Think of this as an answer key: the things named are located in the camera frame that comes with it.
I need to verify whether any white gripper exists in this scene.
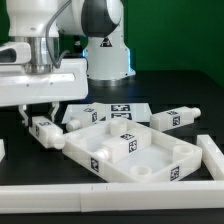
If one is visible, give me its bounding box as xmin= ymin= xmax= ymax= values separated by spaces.
xmin=0 ymin=58 xmax=88 ymax=127

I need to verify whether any white desk top tray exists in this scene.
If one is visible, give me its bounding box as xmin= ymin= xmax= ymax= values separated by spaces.
xmin=63 ymin=118 xmax=202 ymax=183

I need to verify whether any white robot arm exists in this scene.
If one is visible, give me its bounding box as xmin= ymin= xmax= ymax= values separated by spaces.
xmin=0 ymin=0 xmax=135 ymax=124

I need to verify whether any white block left edge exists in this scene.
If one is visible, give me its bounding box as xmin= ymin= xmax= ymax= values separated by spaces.
xmin=0 ymin=139 xmax=5 ymax=162

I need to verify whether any white marker paper sheet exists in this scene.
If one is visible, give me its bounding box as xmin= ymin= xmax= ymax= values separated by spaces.
xmin=62 ymin=103 xmax=152 ymax=124

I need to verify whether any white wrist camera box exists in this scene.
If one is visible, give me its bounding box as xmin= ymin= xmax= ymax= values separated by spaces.
xmin=0 ymin=42 xmax=31 ymax=64

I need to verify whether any grey cable on wrist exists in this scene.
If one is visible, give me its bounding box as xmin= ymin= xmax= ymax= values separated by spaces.
xmin=44 ymin=0 xmax=73 ymax=70

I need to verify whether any white front guide rail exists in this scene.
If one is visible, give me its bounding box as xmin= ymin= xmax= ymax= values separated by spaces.
xmin=0 ymin=181 xmax=224 ymax=214

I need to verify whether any white guide rail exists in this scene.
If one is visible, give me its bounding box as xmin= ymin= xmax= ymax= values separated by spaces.
xmin=197 ymin=135 xmax=224 ymax=181
xmin=0 ymin=181 xmax=224 ymax=214

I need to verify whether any white right guide rail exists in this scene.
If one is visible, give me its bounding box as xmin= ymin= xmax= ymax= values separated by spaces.
xmin=197 ymin=135 xmax=224 ymax=181

